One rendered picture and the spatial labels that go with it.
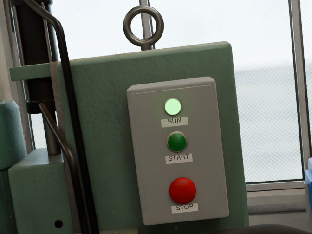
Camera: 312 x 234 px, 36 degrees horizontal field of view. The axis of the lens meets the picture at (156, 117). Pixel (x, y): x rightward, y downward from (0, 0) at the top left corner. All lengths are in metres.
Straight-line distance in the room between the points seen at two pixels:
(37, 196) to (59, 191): 0.03
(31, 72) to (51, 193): 0.17
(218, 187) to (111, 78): 0.19
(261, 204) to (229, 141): 1.53
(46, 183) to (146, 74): 0.21
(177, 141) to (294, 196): 1.62
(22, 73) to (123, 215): 0.24
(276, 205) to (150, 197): 1.60
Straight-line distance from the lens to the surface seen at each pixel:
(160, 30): 0.70
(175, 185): 0.54
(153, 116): 0.54
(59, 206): 0.68
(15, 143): 0.73
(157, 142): 0.54
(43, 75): 0.69
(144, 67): 0.59
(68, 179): 0.67
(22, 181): 0.69
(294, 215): 2.16
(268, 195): 2.13
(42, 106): 0.69
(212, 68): 0.60
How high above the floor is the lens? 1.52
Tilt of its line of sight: 8 degrees down
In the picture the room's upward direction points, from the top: 7 degrees counter-clockwise
